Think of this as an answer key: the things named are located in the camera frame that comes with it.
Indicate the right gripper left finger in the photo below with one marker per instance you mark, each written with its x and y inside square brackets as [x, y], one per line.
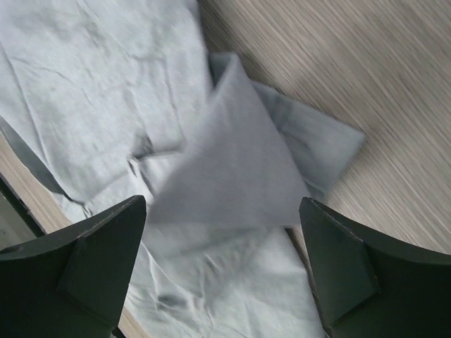
[72, 282]

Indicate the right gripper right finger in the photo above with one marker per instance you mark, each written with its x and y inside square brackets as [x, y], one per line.
[370, 284]

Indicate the grey long sleeve shirt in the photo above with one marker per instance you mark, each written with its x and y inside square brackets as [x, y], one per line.
[103, 100]

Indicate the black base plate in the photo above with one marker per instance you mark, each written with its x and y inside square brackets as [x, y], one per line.
[20, 208]

